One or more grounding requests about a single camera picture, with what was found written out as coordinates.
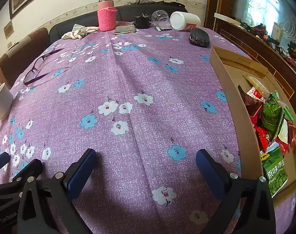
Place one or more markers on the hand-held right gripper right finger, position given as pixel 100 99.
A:
pixel 211 175

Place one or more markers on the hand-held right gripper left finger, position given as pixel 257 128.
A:
pixel 82 173

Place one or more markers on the light green pea packet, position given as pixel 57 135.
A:
pixel 276 178

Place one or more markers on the plain red packet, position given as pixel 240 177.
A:
pixel 284 145

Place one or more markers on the small dark red packet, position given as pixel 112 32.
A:
pixel 291 131

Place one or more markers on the cardboard box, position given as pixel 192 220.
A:
pixel 226 82

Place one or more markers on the cream biscuit packet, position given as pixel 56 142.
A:
pixel 254 84

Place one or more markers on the white mug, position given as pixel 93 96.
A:
pixel 0 104

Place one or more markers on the purple eyeglasses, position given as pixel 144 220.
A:
pixel 34 70

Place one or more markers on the purple floral tablecloth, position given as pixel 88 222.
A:
pixel 138 78

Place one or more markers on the brown chair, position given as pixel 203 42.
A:
pixel 28 46

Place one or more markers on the wooden counter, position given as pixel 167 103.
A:
pixel 260 53

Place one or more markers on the black glasses case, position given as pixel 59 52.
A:
pixel 199 37

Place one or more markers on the crumpled white pink cloth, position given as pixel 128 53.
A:
pixel 77 33

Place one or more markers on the black sofa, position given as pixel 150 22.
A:
pixel 60 30

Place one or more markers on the green black glove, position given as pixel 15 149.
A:
pixel 294 50

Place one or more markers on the pile of assorted tools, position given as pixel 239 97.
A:
pixel 272 36

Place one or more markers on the white plastic jar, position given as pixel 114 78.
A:
pixel 184 20

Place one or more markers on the flat white box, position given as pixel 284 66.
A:
pixel 226 18

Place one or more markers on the pink thermos with knitted sleeve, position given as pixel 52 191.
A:
pixel 107 17

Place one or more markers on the small black jar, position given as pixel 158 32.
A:
pixel 142 22

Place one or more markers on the clear plastic cup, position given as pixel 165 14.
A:
pixel 161 18

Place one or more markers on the dark jacket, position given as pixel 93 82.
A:
pixel 157 3

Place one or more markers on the beige wall plate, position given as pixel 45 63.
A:
pixel 8 30

